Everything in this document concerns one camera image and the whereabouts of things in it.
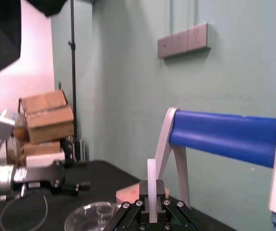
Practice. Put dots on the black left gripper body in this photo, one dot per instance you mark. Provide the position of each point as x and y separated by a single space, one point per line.
41 176

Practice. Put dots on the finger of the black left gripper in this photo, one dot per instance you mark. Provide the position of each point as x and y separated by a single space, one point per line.
130 214
83 185

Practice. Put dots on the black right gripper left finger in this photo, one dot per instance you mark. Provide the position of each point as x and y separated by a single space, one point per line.
66 192

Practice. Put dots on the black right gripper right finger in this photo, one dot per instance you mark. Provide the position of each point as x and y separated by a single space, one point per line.
176 214

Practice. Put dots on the white translucent stirring rod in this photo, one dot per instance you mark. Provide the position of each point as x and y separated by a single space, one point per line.
152 183

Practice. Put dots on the black table cloth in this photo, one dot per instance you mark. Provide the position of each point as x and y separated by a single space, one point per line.
99 178

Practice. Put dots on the white flat box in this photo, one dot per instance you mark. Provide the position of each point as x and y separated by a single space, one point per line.
45 159

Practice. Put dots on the pink sponge block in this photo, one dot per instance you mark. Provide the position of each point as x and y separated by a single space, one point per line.
128 193

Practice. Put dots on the small brown cardboard box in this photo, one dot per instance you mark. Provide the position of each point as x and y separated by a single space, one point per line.
41 148

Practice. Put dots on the clear glass petri dish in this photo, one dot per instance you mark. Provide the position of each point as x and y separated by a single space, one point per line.
87 214

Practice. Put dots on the large brown cardboard box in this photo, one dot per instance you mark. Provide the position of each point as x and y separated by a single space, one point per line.
48 118

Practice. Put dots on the blue stand bar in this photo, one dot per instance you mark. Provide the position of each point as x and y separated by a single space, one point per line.
224 137

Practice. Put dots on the black light stand pole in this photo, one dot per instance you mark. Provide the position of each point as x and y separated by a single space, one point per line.
74 84

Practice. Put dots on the black softbox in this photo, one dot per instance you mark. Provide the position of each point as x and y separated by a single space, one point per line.
5 31

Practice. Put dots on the white pipette stand frame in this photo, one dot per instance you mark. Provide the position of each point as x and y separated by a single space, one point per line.
163 144

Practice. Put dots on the grey wall socket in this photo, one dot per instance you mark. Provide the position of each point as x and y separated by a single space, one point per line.
179 43
198 37

